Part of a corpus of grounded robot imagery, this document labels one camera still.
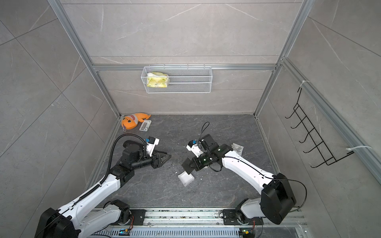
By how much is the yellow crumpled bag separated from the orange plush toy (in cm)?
34

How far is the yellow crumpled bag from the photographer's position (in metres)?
0.87

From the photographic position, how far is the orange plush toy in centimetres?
106
